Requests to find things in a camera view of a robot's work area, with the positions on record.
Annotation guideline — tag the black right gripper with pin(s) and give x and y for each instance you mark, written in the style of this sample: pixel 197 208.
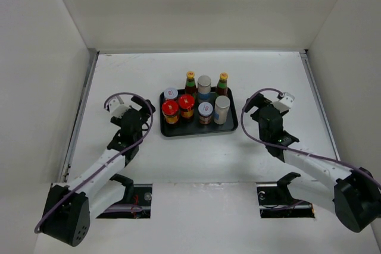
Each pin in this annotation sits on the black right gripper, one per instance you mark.
pixel 258 101

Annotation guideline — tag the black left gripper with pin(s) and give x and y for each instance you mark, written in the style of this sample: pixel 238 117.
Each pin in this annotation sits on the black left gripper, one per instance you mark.
pixel 141 103

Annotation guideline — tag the red lid sauce jar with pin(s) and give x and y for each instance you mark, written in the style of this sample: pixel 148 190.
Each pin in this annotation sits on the red lid sauce jar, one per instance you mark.
pixel 170 110
pixel 186 105

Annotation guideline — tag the white lid small jar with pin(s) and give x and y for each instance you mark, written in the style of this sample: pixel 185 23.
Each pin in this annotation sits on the white lid small jar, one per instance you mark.
pixel 205 111
pixel 170 93

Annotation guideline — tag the yellow cap sauce bottle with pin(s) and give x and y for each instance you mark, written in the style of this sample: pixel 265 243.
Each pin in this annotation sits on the yellow cap sauce bottle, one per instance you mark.
pixel 190 85
pixel 222 88

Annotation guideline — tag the silver lid white canister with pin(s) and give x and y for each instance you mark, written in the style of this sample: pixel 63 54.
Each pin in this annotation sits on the silver lid white canister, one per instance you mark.
pixel 221 108

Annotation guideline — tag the silver lid blue label canister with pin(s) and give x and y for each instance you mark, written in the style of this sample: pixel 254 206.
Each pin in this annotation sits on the silver lid blue label canister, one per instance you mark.
pixel 204 88

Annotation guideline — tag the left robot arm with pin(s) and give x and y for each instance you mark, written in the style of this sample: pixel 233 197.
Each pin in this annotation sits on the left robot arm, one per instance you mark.
pixel 101 189

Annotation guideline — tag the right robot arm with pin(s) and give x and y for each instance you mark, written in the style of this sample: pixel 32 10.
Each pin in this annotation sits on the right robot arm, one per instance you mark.
pixel 351 193

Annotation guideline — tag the black plastic tray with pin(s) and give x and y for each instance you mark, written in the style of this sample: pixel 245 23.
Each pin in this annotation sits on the black plastic tray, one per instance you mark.
pixel 194 127

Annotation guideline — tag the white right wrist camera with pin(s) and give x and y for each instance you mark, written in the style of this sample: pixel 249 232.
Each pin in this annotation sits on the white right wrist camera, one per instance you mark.
pixel 284 100

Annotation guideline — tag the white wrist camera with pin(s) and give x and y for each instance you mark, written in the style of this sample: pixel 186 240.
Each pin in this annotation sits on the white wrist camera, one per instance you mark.
pixel 284 100
pixel 116 107

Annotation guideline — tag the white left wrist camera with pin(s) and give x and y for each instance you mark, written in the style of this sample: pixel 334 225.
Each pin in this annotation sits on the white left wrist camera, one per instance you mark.
pixel 116 107

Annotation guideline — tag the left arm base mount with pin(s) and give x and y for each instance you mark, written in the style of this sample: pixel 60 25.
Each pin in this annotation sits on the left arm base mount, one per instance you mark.
pixel 135 203

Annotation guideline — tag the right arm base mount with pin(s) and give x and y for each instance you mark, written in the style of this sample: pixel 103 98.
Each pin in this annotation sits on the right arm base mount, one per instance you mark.
pixel 275 200

